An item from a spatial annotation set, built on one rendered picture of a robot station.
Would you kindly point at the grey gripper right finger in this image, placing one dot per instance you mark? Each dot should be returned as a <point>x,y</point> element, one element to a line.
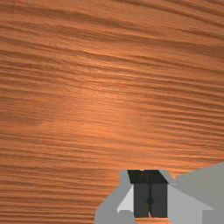
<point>186,201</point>

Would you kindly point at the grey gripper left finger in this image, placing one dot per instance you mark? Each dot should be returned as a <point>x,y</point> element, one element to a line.
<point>140,198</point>

